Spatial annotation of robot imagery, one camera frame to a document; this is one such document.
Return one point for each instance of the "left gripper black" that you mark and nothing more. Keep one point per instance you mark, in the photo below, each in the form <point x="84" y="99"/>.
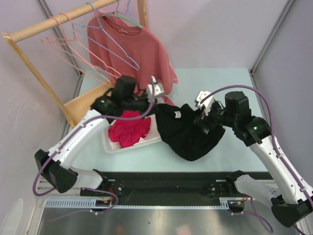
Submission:
<point x="147" y="106"/>

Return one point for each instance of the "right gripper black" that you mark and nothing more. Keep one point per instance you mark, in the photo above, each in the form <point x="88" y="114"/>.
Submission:
<point x="201" y="121"/>

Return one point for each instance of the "black t shirt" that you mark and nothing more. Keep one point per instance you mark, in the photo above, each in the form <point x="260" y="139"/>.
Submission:
<point x="177" y="128"/>

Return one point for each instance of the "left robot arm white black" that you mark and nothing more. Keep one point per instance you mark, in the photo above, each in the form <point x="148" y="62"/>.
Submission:
<point x="56" y="171"/>

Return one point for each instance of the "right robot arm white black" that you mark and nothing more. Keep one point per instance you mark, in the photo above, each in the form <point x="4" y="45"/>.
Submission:
<point x="290" y="201"/>

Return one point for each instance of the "salmon red t shirt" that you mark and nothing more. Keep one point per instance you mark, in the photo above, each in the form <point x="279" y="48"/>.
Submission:
<point x="130" y="50"/>

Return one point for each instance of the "green hanger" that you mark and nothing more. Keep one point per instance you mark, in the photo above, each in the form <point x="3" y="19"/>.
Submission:
<point x="124" y="18"/>

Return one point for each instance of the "magenta pink garment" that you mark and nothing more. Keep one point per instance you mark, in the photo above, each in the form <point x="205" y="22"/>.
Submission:
<point x="129" y="132"/>

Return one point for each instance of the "white garment in basket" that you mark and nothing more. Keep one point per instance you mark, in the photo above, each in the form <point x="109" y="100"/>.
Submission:
<point x="152" y="137"/>

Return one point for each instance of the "white plastic laundry basket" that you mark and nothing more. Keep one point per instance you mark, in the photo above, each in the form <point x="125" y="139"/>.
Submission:
<point x="123" y="135"/>

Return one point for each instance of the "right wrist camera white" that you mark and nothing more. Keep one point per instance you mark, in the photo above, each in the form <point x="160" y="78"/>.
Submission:
<point x="204" y="101"/>

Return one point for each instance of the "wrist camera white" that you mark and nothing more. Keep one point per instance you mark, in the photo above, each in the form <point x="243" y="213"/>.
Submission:
<point x="155" y="89"/>
<point x="204" y="101"/>

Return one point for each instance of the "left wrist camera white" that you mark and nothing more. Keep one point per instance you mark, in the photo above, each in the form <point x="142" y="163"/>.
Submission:
<point x="155" y="89"/>

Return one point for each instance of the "pink wire hanger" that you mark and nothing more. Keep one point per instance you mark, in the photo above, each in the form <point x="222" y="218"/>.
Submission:
<point x="109" y="75"/>
<point x="81" y="65"/>

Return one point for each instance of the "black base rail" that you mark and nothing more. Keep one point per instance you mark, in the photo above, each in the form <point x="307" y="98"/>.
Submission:
<point x="173" y="186"/>

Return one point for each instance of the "blue wire hanger far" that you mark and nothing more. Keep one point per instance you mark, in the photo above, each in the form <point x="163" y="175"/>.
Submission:
<point x="125" y="10"/>

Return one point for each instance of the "white cable duct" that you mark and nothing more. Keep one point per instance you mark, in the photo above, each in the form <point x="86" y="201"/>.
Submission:
<point x="100" y="204"/>

